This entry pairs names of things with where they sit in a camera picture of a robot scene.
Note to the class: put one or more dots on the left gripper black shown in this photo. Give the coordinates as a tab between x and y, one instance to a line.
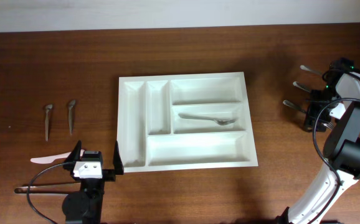
109	174

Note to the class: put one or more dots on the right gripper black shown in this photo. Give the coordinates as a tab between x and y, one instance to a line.
311	113

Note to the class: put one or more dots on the metal fork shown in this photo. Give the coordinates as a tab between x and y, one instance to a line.
293	106
220	122

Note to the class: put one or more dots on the metal tablespoon dark handle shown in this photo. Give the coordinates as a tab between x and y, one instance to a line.
302	87

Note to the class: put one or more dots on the metal tablespoon silver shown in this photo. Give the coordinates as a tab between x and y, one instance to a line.
308	69

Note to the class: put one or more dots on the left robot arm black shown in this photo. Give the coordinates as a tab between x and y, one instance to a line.
85	205

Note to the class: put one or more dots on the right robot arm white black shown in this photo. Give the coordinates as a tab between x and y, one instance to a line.
341	151

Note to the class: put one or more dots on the metal tongs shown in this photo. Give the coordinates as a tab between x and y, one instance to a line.
48	189

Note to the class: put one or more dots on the pink plastic knife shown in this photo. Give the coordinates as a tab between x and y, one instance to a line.
49	159

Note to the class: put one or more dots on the small metal teaspoon right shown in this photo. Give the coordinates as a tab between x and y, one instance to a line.
70	106

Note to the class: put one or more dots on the small metal teaspoon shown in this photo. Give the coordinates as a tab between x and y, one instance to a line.
48	108
70	106

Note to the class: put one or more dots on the small metal teaspoon left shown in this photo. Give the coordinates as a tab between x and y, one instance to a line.
48	108

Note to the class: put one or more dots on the white plastic cutlery tray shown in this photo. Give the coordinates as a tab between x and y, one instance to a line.
152	137

